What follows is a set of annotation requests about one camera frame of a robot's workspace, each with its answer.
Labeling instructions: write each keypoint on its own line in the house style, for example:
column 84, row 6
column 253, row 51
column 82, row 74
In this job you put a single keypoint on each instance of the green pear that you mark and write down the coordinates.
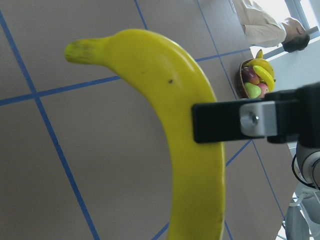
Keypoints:
column 253, row 91

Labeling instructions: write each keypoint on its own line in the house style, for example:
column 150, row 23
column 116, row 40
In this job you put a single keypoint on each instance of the wicker fruit basket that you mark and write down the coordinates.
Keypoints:
column 240, row 83

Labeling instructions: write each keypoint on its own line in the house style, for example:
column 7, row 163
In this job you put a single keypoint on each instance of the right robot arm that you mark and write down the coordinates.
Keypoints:
column 305, row 166

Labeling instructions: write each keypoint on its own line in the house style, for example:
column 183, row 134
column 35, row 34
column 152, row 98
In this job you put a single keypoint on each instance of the person in beige shirt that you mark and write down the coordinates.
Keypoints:
column 261, row 29

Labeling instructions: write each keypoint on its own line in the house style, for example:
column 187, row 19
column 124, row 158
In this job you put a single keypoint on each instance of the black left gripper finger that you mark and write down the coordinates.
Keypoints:
column 281, row 117

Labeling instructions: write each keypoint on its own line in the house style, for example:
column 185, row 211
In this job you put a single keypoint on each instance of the yellow banana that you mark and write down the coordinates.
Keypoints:
column 265, row 76
column 170, row 79
column 262, row 63

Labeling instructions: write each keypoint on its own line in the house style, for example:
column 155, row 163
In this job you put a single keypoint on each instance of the red apple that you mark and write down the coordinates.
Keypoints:
column 263, row 89

